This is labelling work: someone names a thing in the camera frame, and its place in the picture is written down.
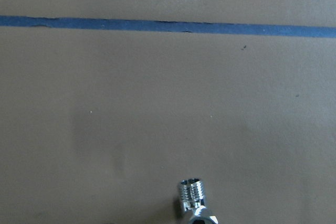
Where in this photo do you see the chrome tee pipe fitting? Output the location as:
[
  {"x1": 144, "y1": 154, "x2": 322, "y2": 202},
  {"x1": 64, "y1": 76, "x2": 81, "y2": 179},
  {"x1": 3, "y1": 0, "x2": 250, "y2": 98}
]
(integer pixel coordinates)
[{"x1": 177, "y1": 178, "x2": 219, "y2": 224}]

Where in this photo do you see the brown paper table cover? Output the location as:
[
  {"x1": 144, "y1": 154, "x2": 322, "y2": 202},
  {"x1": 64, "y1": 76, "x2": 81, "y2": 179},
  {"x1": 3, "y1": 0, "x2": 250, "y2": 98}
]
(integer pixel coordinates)
[{"x1": 1, "y1": 0, "x2": 335, "y2": 223}]

